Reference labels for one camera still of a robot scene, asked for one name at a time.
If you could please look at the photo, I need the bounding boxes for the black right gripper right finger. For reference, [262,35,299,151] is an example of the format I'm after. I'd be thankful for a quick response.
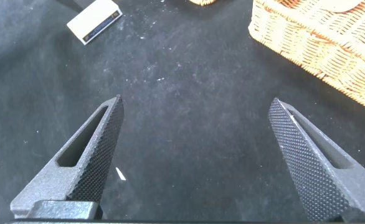
[268,96,365,222]

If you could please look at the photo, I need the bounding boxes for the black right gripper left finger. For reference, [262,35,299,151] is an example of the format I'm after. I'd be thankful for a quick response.
[10,94,125,220]

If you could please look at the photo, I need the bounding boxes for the gold playing card box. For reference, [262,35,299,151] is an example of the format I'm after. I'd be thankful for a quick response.
[66,0,123,46]

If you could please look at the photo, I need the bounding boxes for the tiny white scrap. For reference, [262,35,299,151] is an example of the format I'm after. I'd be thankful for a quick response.
[115,167,127,182]

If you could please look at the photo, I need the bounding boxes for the black table cloth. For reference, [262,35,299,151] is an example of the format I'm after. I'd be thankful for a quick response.
[0,0,365,224]

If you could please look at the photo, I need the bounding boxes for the woven wicker basket pink handles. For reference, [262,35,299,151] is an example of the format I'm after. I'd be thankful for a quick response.
[188,0,217,7]
[247,0,365,116]

